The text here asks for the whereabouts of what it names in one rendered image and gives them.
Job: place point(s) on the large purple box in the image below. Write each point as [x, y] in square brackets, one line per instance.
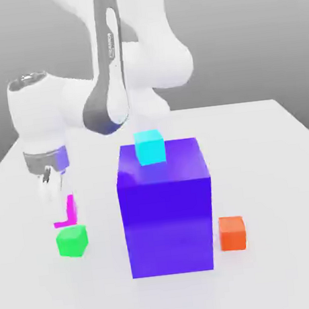
[167, 223]

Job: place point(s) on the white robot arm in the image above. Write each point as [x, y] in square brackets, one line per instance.
[38, 111]

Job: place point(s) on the small cyan cube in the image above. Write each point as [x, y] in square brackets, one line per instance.
[150, 148]

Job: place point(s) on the small orange cube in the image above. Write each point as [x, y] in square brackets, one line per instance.
[232, 234]

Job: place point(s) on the small green cube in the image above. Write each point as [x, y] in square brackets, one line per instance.
[71, 243]

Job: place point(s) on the small magenta cube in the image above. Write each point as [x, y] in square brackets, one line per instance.
[71, 210]

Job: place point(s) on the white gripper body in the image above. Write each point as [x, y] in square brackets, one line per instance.
[53, 194]

